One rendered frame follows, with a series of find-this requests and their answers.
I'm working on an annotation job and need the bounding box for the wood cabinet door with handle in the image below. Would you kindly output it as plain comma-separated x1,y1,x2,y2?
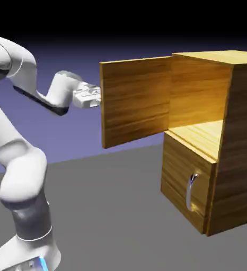
160,130,218,235

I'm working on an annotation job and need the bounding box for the light wood cabinet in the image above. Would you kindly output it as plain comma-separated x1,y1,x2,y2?
160,50,247,237

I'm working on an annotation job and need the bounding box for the curved silver door handle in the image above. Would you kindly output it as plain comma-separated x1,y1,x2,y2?
186,172,201,212

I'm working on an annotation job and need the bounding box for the wood cabinet door without visible handle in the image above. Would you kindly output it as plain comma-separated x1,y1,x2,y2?
99,56,172,149

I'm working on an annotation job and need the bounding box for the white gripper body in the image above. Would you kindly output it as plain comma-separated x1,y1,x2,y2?
72,89,102,109

